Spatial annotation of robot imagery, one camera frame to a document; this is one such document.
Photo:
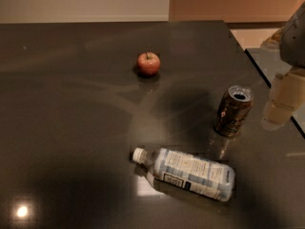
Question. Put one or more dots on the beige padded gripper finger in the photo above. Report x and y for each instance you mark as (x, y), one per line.
(286, 95)

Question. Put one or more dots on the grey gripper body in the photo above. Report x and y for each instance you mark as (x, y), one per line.
(294, 43)

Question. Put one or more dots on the red apple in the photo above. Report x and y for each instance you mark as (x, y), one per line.
(148, 64)

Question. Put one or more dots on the brown drink can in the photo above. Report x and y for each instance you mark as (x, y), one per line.
(233, 110)

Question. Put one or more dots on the clear plastic water bottle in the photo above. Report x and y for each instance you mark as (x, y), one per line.
(192, 173)

